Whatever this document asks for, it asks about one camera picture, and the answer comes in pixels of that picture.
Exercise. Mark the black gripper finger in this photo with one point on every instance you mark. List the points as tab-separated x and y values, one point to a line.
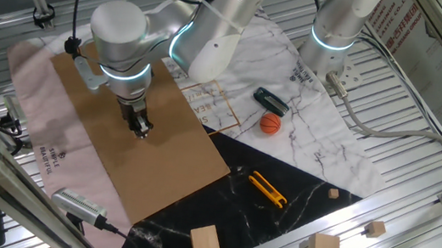
132	124
144	124

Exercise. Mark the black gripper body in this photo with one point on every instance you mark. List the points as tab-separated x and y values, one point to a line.
132	109

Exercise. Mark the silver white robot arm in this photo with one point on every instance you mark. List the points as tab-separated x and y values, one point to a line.
199	31

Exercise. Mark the brown cardboard sheet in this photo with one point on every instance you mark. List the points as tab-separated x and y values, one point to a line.
155	167

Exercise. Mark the orange mini basketball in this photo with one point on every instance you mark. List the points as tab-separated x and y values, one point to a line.
270	123

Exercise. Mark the dark green hex key set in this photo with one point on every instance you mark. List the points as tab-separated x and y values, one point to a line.
271	102

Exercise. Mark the yellow utility knife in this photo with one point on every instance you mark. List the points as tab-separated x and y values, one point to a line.
268	189

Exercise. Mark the small wooden cube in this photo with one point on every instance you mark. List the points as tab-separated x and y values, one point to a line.
333	193

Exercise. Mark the medium wooden cube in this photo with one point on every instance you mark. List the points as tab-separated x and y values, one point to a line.
375	229

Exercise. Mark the banner with red print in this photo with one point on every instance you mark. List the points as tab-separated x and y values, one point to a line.
434	66

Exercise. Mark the silver camera box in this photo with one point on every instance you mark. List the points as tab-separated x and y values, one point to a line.
77	205

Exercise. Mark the aluminium frame beam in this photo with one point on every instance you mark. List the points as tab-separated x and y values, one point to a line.
4	181

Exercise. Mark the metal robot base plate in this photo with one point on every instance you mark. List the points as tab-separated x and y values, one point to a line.
349	74

